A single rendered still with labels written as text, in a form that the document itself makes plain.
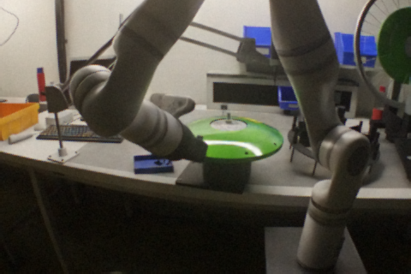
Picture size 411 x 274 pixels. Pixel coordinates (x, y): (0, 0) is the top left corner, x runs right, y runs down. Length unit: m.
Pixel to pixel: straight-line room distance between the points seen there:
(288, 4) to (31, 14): 2.22
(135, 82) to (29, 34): 2.15
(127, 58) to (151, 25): 0.05
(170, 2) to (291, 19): 0.16
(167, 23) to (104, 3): 1.63
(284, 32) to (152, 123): 0.23
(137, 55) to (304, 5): 0.23
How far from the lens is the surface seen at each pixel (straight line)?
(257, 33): 1.60
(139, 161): 0.96
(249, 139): 0.69
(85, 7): 2.04
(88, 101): 0.32
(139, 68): 0.32
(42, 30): 2.33
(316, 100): 0.45
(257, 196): 0.78
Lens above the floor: 1.33
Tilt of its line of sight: 18 degrees down
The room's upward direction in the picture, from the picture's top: straight up
